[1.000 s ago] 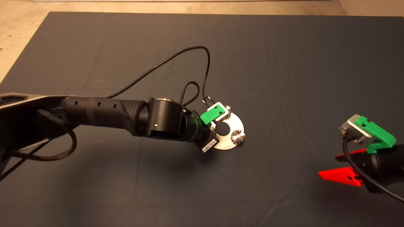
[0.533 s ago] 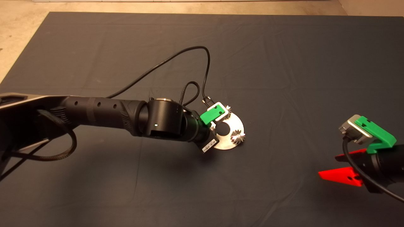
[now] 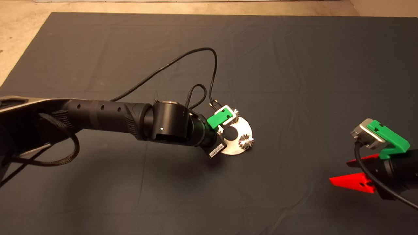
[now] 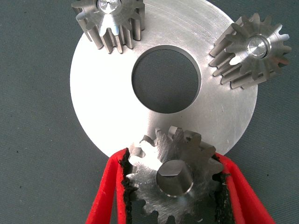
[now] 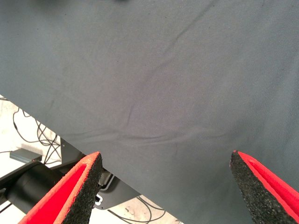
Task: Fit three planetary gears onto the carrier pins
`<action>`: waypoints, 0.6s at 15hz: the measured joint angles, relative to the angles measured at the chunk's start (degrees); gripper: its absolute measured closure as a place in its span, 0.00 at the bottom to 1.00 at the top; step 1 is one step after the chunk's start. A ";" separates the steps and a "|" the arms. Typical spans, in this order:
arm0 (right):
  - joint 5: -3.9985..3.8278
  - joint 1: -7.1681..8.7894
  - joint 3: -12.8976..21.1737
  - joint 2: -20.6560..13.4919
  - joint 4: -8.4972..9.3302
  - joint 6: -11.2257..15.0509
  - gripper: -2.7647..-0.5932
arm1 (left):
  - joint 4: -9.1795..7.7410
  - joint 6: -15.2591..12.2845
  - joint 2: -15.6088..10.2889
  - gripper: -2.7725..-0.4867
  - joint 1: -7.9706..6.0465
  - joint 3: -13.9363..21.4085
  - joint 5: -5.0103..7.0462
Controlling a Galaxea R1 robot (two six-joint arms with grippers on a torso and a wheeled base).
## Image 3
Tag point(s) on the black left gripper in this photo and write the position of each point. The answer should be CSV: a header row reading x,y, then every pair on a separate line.
x,y
214,145

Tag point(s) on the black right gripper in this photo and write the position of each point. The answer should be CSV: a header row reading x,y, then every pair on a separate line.
x,y
395,173

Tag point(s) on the dark steel planetary gear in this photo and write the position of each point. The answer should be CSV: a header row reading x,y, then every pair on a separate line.
x,y
245,143
237,116

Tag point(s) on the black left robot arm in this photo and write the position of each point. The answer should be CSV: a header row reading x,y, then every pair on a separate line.
x,y
107,116

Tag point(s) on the round metal carrier plate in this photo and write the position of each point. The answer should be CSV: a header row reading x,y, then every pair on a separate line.
x,y
243,129

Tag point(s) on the dark grey table cloth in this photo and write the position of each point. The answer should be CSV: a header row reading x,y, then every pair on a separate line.
x,y
294,65

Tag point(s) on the left green camera mount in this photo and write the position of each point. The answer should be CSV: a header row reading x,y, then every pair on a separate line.
x,y
217,120

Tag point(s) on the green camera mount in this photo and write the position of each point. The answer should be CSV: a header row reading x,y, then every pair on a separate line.
x,y
217,120
390,137

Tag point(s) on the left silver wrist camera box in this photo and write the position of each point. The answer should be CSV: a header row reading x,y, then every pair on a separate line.
x,y
232,114

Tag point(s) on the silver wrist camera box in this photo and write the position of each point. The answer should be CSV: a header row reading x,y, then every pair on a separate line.
x,y
362,133
232,114

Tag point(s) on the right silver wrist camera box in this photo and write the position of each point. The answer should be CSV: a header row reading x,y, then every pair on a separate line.
x,y
362,133

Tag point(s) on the right green camera mount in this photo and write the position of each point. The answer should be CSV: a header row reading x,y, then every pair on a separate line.
x,y
390,137

